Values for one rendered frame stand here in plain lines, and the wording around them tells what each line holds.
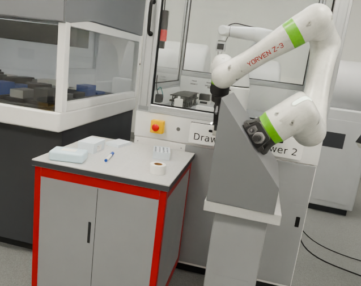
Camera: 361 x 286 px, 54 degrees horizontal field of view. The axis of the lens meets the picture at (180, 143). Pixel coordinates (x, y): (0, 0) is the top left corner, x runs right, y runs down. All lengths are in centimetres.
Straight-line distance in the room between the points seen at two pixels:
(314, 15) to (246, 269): 101
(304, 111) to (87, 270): 115
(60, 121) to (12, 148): 40
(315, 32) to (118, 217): 110
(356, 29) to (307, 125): 393
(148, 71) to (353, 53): 361
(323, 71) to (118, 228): 108
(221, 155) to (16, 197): 143
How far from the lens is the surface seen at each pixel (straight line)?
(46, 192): 169
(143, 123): 205
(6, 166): 231
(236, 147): 126
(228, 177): 129
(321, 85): 156
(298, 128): 134
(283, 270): 223
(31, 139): 217
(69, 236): 171
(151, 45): 201
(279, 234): 212
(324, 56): 163
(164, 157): 177
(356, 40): 521
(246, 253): 145
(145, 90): 202
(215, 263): 148
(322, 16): 154
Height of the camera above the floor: 125
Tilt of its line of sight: 13 degrees down
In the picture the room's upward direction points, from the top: 7 degrees clockwise
